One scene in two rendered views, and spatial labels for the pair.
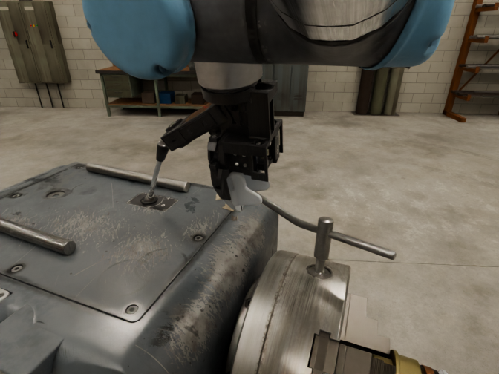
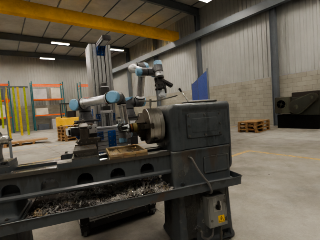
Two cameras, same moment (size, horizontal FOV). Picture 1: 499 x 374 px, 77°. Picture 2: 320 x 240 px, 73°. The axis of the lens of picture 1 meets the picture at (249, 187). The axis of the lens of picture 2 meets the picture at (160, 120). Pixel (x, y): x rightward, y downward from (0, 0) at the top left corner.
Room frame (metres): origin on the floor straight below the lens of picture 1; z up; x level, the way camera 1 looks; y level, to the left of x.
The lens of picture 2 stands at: (1.86, -1.26, 1.23)
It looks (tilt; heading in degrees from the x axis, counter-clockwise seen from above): 3 degrees down; 140
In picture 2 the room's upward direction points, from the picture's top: 4 degrees counter-clockwise
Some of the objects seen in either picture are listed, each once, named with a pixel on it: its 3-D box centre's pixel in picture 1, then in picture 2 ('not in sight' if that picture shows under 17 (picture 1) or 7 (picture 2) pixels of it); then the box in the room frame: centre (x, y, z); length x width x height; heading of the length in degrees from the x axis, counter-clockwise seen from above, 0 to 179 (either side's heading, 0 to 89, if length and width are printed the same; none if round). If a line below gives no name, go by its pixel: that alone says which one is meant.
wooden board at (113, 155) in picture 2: not in sight; (125, 151); (0.26, -0.32, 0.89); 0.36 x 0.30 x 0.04; 159
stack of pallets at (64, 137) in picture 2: not in sight; (73, 132); (-9.14, 2.32, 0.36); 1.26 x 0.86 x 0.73; 98
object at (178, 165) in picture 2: not in sight; (195, 188); (0.48, 0.29, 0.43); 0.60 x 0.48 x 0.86; 69
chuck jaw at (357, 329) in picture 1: (355, 321); (145, 126); (0.41, -0.19, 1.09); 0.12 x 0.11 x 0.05; 159
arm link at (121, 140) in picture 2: not in sight; (123, 136); (0.01, -0.18, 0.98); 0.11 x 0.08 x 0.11; 126
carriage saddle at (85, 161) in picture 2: not in sight; (79, 155); (0.12, -0.66, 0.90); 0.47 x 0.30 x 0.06; 159
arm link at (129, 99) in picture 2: not in sight; (128, 102); (-0.33, 0.13, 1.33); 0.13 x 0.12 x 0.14; 72
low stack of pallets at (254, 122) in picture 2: not in sight; (254, 125); (-2.57, 7.69, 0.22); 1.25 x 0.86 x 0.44; 89
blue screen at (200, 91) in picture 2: not in sight; (199, 107); (-3.71, 5.56, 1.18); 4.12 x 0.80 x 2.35; 138
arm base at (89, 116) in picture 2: not in sight; (85, 115); (-0.44, -0.37, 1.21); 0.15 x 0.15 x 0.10
